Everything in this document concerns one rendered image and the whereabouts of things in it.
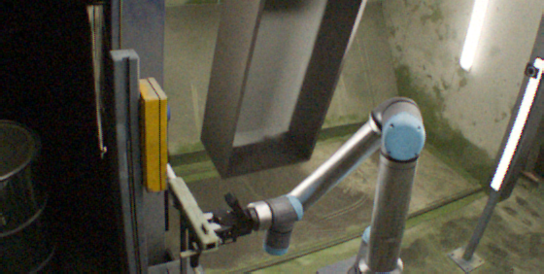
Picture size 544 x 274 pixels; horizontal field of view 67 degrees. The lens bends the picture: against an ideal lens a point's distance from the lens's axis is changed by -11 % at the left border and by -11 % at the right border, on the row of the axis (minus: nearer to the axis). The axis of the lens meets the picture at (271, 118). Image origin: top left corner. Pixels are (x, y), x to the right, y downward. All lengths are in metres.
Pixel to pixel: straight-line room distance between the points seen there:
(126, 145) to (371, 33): 3.57
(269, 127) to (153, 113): 2.07
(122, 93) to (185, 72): 2.46
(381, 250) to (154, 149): 0.78
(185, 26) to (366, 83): 1.74
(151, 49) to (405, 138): 0.86
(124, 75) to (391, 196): 0.81
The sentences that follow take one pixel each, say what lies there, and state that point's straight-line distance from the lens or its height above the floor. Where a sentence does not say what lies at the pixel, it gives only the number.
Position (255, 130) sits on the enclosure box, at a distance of 3.02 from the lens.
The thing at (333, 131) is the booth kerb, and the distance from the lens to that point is 4.03.
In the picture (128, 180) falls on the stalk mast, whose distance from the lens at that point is 1.18.
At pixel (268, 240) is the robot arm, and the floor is 0.96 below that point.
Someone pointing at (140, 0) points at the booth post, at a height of 1.64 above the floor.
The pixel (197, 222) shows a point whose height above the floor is 1.14.
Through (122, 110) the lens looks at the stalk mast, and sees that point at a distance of 1.07.
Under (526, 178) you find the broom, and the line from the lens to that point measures 4.39.
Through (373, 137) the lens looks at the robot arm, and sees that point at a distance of 1.44.
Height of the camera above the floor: 2.01
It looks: 28 degrees down
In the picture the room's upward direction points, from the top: 7 degrees clockwise
